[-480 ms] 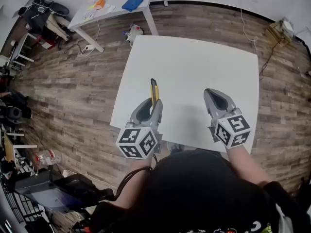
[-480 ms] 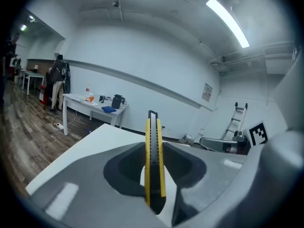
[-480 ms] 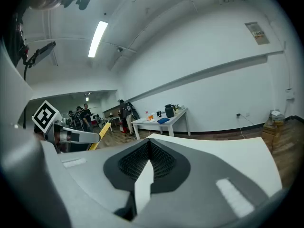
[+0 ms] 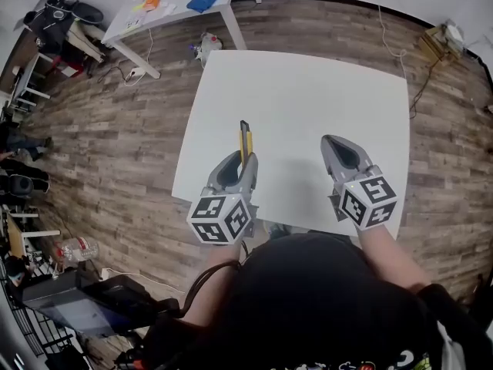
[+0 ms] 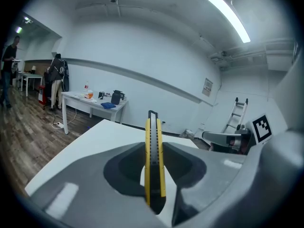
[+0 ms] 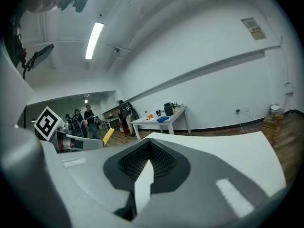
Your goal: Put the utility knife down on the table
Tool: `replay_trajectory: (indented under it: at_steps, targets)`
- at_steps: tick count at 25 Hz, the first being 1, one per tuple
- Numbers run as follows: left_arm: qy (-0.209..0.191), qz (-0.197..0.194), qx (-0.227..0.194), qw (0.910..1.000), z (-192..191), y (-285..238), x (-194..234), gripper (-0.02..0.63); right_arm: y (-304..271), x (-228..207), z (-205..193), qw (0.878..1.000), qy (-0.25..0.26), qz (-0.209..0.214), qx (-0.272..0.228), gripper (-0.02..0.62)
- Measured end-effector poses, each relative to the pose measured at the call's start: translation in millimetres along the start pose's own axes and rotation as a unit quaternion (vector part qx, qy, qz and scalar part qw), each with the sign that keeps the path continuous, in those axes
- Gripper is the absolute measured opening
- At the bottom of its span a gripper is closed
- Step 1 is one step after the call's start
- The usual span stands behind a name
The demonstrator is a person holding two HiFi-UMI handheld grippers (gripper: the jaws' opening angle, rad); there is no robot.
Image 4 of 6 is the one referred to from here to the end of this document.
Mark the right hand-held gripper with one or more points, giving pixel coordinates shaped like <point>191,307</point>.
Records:
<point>366,202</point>

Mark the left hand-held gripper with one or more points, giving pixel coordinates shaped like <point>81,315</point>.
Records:
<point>219,218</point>

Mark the yellow black utility knife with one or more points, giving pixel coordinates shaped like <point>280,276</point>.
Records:
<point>246,139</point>

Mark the person's left forearm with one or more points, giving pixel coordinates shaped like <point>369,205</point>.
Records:
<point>215,283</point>

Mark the person's right forearm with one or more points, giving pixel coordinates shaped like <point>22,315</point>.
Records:
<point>389,256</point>

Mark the white floor device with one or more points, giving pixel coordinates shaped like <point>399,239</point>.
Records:
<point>210,44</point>

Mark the white power strip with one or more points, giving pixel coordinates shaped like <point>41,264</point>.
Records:
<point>136,73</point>

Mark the cardboard box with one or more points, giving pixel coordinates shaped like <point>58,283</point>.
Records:
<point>437,46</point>

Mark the person's black shirt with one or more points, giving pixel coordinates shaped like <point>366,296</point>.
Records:
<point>308,307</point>

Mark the white background table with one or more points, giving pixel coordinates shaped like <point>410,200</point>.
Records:
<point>181,17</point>

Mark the white power adapter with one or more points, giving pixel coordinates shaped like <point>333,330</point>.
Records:
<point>454,32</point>

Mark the blue cloth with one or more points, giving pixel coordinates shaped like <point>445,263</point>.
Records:
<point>203,1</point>

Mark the clear plastic bottle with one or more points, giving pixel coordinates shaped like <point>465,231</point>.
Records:
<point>79,249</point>

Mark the printed paper sheet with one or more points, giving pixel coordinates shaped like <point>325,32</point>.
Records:
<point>135,21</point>

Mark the orange packet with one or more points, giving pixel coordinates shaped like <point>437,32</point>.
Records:
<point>151,1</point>

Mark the black open case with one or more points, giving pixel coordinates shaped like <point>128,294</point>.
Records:
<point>96,303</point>

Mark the red stool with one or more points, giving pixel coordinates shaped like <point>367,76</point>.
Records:
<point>67,67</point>

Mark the chair with black jackets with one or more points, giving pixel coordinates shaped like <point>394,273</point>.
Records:
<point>58,23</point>

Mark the white shelf frame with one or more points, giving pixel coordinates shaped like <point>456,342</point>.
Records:
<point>29,87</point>

